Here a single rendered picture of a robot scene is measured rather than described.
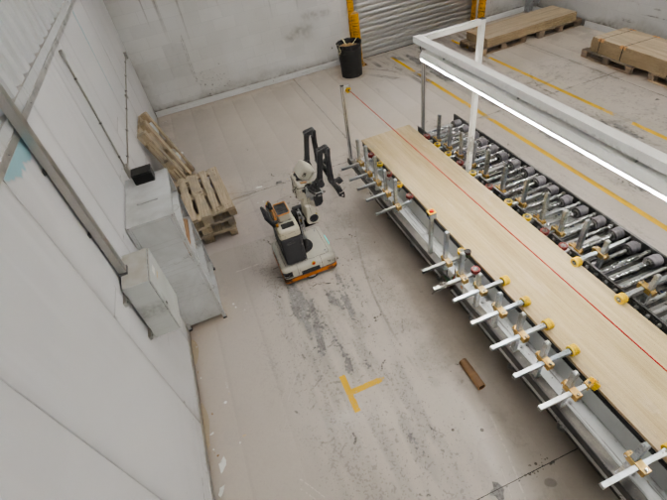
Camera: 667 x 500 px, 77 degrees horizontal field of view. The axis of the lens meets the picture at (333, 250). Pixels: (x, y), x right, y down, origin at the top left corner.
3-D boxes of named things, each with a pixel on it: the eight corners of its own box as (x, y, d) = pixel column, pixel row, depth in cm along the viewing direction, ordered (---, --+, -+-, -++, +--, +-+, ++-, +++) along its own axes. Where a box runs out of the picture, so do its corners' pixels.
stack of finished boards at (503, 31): (576, 19, 968) (578, 11, 956) (486, 48, 921) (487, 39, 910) (551, 13, 1022) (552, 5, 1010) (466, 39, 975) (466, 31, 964)
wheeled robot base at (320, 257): (287, 287, 507) (282, 272, 490) (273, 254, 552) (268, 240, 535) (338, 267, 518) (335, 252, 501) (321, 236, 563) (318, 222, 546)
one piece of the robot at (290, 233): (289, 274, 502) (272, 220, 445) (277, 246, 541) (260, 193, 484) (316, 264, 508) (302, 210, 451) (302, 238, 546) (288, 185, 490)
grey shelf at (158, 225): (189, 331, 482) (124, 229, 376) (181, 280, 546) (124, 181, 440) (226, 316, 490) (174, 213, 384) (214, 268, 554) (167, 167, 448)
